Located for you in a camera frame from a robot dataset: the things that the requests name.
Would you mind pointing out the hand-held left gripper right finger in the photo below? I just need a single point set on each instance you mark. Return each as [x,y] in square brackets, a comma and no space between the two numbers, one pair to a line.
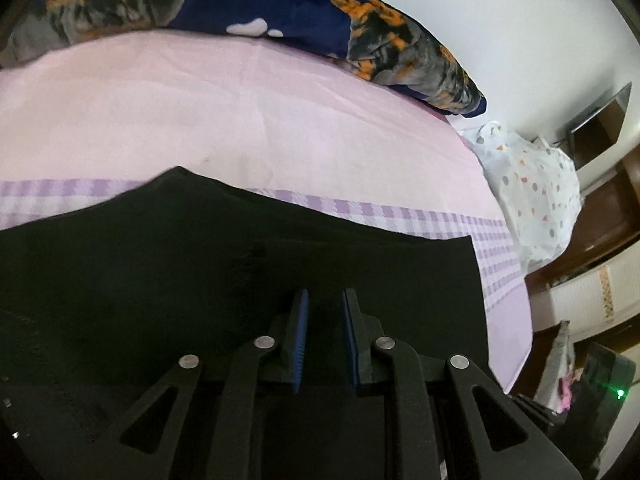
[351,340]

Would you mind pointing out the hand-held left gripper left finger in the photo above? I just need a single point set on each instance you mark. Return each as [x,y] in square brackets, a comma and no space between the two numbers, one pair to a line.
[300,340]

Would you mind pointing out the black pants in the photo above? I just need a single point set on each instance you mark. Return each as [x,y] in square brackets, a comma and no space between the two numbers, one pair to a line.
[200,270]

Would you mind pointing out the grey and pink cloth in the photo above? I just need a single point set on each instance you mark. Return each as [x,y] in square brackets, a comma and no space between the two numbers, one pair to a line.
[557,370]

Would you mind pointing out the white cabinet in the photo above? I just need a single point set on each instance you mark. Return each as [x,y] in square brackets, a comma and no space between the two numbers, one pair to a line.
[575,300]

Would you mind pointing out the dark wooden furniture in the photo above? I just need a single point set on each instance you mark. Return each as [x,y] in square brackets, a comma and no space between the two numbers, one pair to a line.
[610,210]

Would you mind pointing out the white spotted cloth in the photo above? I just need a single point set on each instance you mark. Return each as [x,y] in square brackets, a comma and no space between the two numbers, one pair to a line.
[535,195]

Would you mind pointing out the pink and purple bed sheet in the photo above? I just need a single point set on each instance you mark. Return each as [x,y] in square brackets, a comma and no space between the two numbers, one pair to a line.
[225,110]

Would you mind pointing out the navy floral pillow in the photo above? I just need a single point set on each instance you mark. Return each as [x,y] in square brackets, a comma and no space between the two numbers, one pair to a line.
[280,5]

